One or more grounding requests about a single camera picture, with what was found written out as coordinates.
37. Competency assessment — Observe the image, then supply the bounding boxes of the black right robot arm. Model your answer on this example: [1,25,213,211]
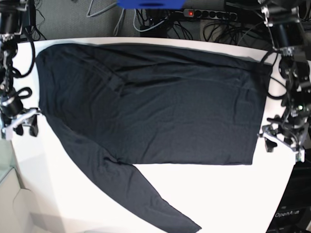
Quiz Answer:
[0,0,40,141]

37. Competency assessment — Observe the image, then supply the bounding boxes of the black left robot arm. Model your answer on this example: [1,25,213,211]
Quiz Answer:
[259,0,311,162]

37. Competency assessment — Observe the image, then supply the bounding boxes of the black OpenArm computer case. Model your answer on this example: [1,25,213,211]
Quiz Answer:
[267,160,311,233]

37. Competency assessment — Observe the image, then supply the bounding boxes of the blue box on shelf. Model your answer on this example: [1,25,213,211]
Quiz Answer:
[117,0,185,9]

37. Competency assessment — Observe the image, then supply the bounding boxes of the dark navy long-sleeve shirt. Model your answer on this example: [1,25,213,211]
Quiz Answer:
[35,44,271,233]

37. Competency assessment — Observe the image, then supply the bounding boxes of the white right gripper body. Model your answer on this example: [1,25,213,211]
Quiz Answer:
[1,108,41,141]

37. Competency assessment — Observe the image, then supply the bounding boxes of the white power strip red switch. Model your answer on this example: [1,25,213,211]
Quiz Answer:
[182,9,238,21]

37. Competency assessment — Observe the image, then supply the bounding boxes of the grey cable on floor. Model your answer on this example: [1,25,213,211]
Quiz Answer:
[86,0,127,37]

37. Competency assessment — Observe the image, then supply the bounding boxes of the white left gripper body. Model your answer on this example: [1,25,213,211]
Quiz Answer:
[258,115,306,162]

